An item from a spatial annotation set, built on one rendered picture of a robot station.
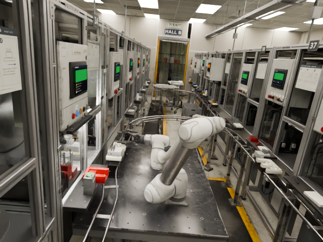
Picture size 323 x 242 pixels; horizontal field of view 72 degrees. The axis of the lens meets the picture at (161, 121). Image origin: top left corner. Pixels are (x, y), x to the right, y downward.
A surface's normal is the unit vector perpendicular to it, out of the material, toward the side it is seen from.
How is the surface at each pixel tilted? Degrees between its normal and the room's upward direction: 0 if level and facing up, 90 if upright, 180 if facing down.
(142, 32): 90
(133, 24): 90
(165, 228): 0
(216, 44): 90
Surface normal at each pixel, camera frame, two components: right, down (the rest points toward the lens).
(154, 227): 0.09, -0.96
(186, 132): -0.71, 0.04
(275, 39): -0.01, 0.28
